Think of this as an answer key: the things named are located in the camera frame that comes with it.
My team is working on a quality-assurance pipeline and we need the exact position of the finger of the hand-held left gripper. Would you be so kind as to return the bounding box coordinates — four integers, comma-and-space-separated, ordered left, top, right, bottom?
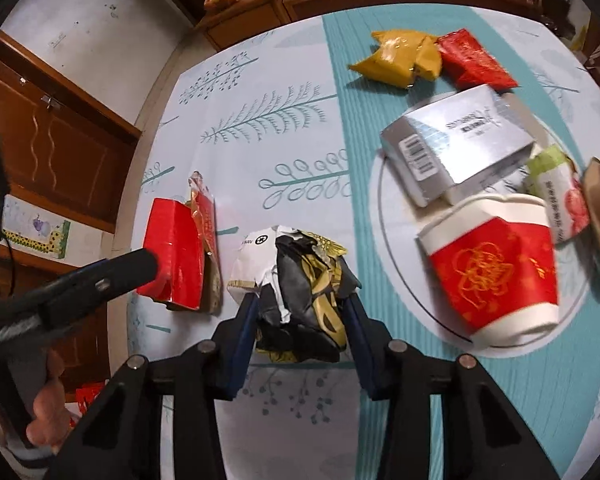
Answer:
55, 260, 113, 291
36, 249, 159, 329

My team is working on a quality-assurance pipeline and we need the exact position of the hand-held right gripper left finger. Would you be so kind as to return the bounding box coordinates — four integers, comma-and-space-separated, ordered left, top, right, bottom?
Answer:
45, 292, 261, 480

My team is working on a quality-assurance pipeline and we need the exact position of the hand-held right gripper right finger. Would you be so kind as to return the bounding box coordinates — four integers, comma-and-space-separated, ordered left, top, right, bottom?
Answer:
340, 292, 563, 480

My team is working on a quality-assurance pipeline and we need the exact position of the small red box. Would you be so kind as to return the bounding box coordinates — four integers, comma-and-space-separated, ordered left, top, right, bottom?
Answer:
136, 197, 207, 311

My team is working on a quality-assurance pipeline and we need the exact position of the black gold wrapper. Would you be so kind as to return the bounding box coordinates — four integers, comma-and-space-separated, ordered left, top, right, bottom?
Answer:
228, 226, 362, 365

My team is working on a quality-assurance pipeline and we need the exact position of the yellow snack packet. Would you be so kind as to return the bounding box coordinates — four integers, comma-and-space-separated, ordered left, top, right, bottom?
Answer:
348, 30, 443, 90

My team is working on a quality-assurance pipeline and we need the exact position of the red snack packet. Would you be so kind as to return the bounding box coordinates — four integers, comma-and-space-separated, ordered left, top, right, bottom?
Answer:
436, 28, 520, 91

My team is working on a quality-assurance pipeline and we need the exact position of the person's left hand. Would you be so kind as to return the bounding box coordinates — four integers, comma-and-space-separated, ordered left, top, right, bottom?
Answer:
25, 349, 70, 455

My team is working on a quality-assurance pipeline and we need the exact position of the wooden door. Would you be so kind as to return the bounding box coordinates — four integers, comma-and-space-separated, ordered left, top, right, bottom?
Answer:
0, 250, 112, 401
0, 30, 143, 236

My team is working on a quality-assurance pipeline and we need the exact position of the red gold foil wrapper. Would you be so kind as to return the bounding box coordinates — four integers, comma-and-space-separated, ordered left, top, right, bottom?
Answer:
187, 171, 223, 316

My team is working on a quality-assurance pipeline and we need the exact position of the red white paper cup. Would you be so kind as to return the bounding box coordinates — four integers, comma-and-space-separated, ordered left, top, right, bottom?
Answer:
417, 194, 561, 351

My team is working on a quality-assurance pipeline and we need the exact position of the light blue teal printed tablecloth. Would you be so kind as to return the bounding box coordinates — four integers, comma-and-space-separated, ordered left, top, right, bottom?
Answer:
107, 7, 600, 480

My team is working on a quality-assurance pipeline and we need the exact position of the silver box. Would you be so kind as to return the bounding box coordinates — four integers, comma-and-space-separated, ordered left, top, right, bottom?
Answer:
380, 84, 536, 208

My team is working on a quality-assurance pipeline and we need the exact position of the white green red packet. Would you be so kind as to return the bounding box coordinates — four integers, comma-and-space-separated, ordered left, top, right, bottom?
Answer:
525, 144, 591, 246

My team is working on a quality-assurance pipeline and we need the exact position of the small wooden drawer cabinet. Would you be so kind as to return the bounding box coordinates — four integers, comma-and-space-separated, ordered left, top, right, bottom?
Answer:
197, 0, 286, 53

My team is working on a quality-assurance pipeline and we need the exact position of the children's wall poster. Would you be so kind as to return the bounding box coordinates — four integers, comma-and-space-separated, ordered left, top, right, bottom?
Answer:
0, 195, 72, 261

